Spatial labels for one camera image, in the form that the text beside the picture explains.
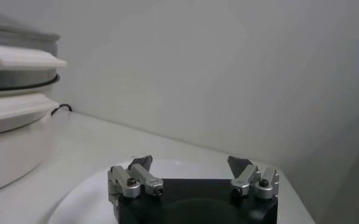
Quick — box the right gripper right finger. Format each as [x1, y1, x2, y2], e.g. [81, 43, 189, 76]
[227, 155, 280, 200]

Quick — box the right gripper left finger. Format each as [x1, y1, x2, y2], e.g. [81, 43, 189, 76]
[107, 155, 165, 202]

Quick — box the white round plate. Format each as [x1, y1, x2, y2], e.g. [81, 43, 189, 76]
[46, 157, 285, 224]

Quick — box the white electric cooking pot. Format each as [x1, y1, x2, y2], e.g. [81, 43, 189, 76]
[0, 82, 60, 195]

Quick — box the black pot power cable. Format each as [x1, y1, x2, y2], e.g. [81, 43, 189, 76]
[50, 103, 73, 116]

